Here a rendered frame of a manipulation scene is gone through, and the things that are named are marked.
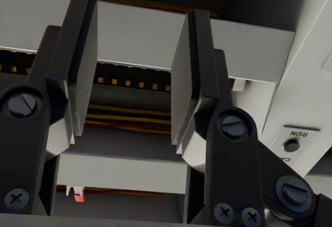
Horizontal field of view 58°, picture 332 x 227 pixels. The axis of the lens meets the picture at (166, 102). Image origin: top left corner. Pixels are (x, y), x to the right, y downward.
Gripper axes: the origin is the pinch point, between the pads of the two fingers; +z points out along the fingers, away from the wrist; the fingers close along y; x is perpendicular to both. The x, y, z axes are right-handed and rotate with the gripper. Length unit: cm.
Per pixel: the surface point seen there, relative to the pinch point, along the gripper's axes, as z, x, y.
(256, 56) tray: 11.3, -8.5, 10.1
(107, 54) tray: 10.6, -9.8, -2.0
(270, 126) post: 9.4, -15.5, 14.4
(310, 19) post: 12.0, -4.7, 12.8
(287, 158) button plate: 8.5, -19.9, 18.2
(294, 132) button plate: 9.1, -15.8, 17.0
